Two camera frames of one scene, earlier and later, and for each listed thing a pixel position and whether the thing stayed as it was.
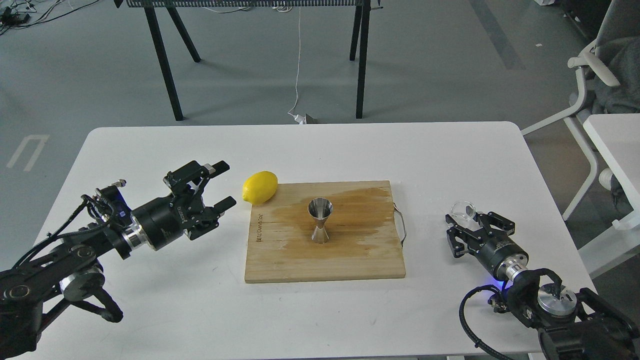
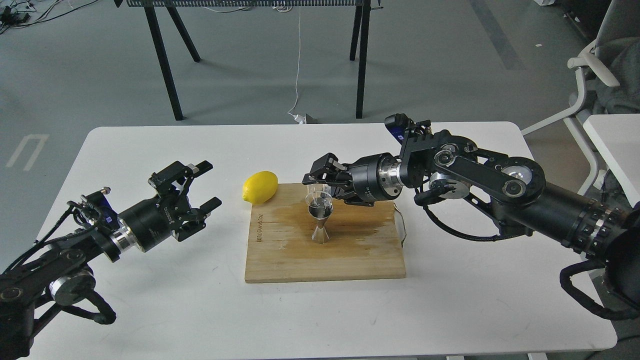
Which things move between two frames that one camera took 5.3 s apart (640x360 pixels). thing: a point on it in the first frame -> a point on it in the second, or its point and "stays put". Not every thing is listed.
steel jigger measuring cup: (320, 208) stays put
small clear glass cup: (463, 210) -> (317, 195)
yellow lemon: (260, 187) stays put
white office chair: (609, 65) stays put
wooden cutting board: (363, 241) stays put
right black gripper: (502, 255) -> (374, 178)
